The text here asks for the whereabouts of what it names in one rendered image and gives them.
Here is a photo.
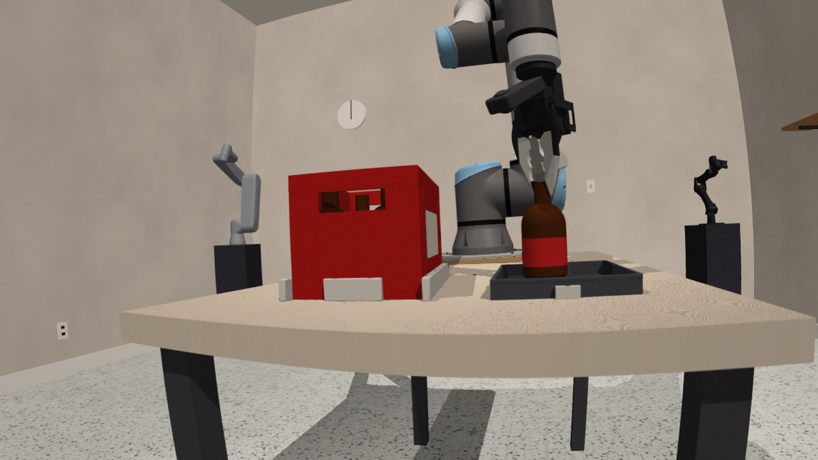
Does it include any brown bottle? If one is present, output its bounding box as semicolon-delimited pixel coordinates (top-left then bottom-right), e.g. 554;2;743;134
521;181;567;278
320;192;344;213
374;188;385;210
355;194;369;211

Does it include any red box with cut-out openings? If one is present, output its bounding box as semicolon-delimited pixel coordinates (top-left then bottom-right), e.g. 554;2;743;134
288;165;442;300

